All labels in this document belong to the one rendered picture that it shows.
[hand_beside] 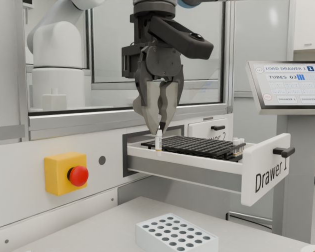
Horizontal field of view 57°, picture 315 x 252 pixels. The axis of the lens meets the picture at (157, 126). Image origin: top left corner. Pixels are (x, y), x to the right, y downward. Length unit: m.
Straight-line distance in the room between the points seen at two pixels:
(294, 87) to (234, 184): 1.01
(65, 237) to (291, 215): 1.31
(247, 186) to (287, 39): 1.90
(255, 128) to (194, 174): 1.79
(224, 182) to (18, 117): 0.42
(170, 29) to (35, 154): 0.34
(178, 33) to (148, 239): 0.34
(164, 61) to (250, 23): 2.01
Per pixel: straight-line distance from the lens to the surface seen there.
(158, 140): 0.50
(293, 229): 1.75
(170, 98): 0.50
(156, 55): 0.48
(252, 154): 0.57
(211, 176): 0.63
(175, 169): 0.68
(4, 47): 0.58
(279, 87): 1.53
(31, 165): 0.60
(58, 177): 0.59
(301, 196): 1.70
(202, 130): 1.05
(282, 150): 0.69
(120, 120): 0.74
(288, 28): 2.40
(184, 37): 0.43
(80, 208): 0.70
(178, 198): 1.01
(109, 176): 0.73
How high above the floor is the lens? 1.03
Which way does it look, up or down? 7 degrees down
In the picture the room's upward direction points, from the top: straight up
